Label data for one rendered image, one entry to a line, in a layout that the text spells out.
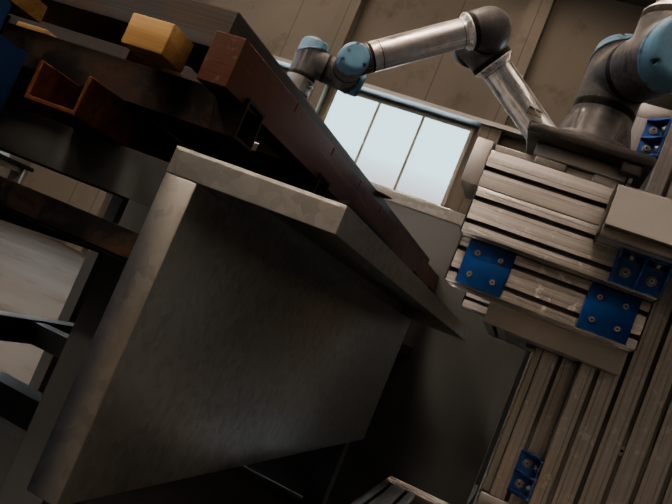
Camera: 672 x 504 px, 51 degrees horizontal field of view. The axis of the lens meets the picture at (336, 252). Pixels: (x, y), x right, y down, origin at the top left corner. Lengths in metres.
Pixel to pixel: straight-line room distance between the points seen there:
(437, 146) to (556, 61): 2.01
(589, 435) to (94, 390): 1.01
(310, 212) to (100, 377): 0.27
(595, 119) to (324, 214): 0.81
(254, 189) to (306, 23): 10.78
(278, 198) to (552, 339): 0.85
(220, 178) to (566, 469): 0.99
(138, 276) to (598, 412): 1.01
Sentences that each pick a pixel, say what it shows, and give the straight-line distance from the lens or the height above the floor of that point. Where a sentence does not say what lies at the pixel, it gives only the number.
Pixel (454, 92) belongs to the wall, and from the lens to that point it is 10.53.
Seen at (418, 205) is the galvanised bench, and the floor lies 1.03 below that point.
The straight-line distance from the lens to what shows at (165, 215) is 0.75.
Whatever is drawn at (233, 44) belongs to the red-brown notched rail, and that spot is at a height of 0.82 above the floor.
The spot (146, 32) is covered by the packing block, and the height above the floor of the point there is 0.79.
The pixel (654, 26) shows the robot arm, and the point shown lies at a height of 1.22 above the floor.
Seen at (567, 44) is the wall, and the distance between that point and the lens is 10.79.
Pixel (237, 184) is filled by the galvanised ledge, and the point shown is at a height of 0.66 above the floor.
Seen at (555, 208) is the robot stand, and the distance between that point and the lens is 1.34.
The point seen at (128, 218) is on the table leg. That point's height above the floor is 0.59.
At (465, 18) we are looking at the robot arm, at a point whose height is 1.39.
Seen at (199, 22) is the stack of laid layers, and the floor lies 0.84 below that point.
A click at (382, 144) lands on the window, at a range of 10.37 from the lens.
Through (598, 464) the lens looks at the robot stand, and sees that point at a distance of 1.51.
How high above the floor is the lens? 0.58
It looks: 5 degrees up
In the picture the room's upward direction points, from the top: 23 degrees clockwise
